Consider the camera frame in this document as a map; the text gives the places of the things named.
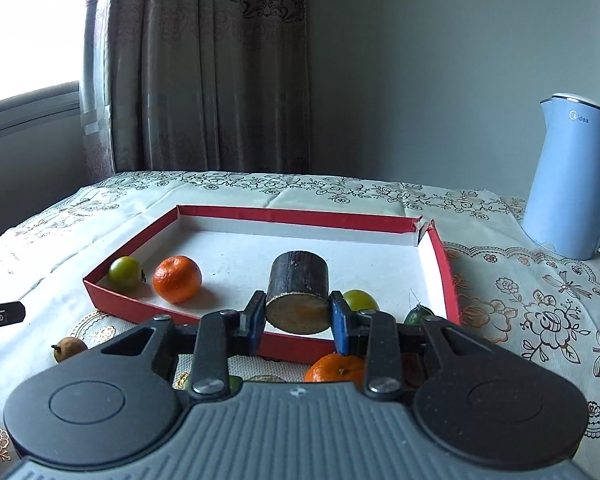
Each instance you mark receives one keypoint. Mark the brown patterned curtain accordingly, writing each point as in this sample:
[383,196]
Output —
[210,60]

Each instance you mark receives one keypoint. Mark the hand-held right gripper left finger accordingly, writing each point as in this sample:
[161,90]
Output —
[254,320]

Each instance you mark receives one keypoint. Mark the window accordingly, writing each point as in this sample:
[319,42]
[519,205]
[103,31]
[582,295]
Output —
[30,25]

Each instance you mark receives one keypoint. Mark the small green plum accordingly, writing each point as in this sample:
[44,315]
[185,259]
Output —
[362,300]

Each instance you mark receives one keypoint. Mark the white floral tablecloth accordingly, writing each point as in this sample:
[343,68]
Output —
[530,300]

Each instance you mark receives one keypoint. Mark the orange tangerine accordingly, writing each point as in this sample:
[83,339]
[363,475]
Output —
[177,278]
[337,367]

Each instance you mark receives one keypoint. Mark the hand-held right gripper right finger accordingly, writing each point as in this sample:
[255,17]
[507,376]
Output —
[338,320]

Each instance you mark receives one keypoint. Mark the red cardboard box tray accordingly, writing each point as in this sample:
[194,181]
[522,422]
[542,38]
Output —
[240,260]

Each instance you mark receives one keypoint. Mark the dark purple sugarcane piece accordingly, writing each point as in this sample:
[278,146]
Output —
[300,280]

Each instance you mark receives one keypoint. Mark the large green plum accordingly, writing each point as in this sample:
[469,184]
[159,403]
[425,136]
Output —
[125,271]

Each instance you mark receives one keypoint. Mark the light blue electric kettle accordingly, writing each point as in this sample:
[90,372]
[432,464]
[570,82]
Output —
[565,175]

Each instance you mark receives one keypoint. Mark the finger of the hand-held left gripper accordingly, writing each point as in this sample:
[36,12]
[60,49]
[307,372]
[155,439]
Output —
[2,314]

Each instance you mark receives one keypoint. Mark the sheer lace curtain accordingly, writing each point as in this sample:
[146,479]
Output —
[97,85]

